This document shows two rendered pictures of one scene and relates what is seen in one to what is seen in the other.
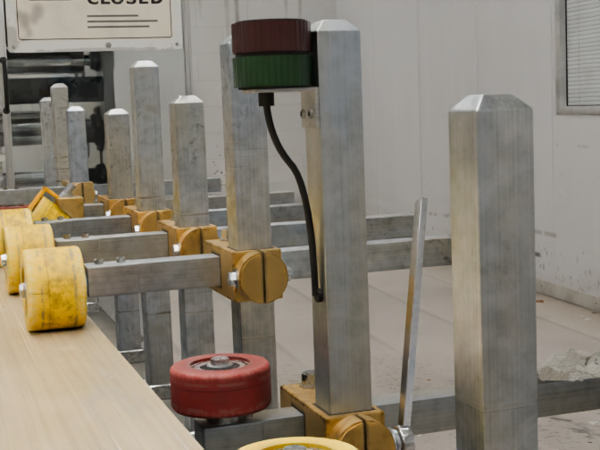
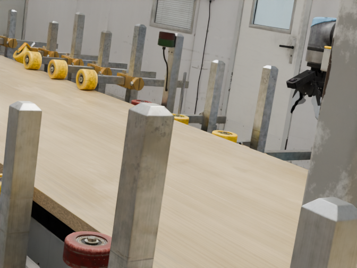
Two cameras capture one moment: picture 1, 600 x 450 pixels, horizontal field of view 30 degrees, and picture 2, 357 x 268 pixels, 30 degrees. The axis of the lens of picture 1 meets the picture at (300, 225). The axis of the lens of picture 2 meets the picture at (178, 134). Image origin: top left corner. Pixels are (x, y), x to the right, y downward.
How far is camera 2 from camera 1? 167 cm
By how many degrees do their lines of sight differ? 20
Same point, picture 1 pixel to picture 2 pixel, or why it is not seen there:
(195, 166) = (107, 50)
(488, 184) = (217, 75)
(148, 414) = not seen: hidden behind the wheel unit
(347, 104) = (179, 51)
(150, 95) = (81, 23)
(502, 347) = (214, 101)
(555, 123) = (148, 30)
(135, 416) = not seen: hidden behind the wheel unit
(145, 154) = (77, 41)
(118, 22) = not seen: outside the picture
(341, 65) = (179, 43)
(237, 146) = (136, 51)
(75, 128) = (13, 17)
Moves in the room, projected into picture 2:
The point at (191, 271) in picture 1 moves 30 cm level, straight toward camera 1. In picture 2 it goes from (118, 80) to (145, 93)
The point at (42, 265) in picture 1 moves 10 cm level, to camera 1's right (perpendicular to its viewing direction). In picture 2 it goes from (88, 73) to (113, 76)
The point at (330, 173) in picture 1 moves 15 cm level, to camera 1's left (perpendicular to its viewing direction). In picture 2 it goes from (173, 65) to (134, 60)
